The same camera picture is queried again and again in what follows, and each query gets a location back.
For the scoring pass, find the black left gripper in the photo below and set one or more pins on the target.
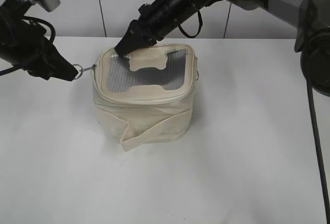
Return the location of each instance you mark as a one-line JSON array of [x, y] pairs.
[[46, 62]]

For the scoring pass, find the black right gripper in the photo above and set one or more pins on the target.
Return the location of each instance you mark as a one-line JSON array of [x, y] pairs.
[[155, 22]]

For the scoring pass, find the silver zipper pull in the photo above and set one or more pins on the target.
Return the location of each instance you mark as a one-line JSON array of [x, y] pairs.
[[81, 69]]

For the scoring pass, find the cream canvas zipper bag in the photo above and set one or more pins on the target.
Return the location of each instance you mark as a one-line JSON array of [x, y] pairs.
[[146, 97]]

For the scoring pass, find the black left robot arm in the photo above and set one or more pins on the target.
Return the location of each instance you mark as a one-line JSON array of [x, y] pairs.
[[27, 43]]

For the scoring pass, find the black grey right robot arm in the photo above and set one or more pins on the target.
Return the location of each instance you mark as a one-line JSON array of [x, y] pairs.
[[309, 17]]

